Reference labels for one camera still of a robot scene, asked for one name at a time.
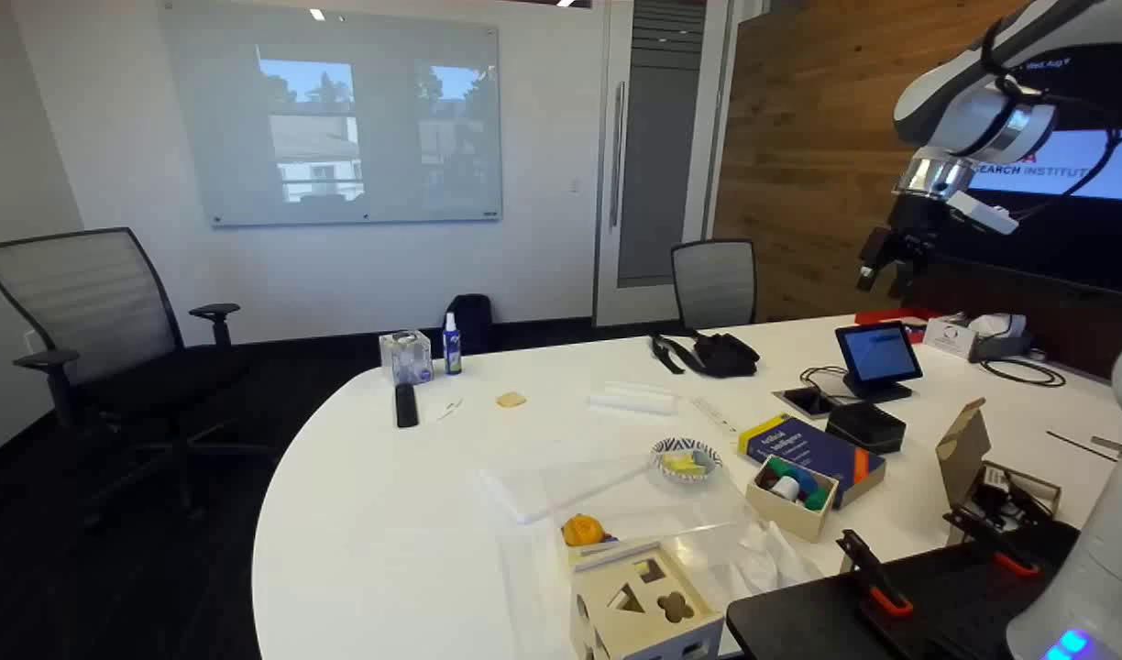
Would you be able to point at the glass wall whiteboard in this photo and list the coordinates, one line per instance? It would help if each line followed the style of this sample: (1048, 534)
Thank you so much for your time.
(344, 110)

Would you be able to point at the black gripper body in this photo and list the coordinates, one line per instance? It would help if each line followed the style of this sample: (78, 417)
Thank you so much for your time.
(919, 228)

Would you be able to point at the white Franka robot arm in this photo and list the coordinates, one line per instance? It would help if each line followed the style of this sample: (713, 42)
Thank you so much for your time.
(952, 77)

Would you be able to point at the white frosted glass door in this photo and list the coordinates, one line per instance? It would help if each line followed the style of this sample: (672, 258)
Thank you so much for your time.
(658, 148)

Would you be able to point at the small beige box with blocks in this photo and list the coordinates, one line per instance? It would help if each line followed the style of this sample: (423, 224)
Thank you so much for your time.
(791, 499)

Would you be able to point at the wooden shape sorter box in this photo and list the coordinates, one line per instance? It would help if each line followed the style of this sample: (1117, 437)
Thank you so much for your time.
(644, 605)

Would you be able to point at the open brown cardboard box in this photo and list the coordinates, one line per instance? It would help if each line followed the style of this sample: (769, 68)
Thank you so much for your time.
(966, 456)

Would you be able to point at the flat black square box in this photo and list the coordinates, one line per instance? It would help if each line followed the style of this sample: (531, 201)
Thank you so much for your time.
(865, 427)

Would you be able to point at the red flat object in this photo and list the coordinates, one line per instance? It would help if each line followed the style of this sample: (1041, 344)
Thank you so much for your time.
(887, 317)

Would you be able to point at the thin pen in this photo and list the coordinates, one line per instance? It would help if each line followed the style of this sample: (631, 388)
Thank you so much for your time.
(1081, 444)

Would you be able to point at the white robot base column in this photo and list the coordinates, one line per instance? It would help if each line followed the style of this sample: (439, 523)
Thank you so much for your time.
(1094, 564)

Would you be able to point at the clear plastic bag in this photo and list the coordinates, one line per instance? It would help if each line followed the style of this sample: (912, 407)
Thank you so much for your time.
(747, 555)

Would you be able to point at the small grey mesh office chair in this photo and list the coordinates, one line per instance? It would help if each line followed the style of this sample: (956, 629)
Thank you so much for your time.
(713, 281)

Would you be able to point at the black tablet on stand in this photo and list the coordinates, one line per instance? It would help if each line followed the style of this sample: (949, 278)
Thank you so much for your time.
(876, 357)

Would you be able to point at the black backpack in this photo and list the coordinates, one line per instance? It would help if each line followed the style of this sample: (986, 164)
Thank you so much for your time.
(471, 322)

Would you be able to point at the black clamp orange tip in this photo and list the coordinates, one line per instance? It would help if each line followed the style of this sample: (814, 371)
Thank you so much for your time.
(874, 572)
(990, 547)

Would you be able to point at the large black mesh office chair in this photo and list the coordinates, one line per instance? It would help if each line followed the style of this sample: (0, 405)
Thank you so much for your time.
(89, 317)

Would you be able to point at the black remote control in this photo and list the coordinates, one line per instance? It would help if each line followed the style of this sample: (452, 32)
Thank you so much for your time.
(406, 405)

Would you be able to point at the blue book box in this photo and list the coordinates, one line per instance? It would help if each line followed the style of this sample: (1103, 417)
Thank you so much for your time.
(820, 444)

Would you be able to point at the black smartphone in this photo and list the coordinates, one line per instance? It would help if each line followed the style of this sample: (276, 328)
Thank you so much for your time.
(806, 402)

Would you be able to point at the small yellow flat piece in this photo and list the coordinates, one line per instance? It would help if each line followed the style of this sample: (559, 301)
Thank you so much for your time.
(510, 402)

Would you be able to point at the orange toy piece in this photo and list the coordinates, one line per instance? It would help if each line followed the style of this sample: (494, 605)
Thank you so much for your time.
(584, 534)

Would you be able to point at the clear plastic container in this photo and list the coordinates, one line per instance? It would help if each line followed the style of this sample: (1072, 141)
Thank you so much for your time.
(406, 357)

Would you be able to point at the wall television screen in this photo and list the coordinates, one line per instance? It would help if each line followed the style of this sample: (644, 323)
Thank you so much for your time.
(1074, 184)

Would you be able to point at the blue spray bottle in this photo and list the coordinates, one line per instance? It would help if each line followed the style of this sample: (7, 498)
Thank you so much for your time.
(452, 351)

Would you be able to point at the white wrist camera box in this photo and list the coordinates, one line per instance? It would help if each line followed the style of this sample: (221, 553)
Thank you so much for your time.
(979, 215)

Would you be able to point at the black mounting platform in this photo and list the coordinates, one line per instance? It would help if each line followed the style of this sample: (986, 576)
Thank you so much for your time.
(939, 605)

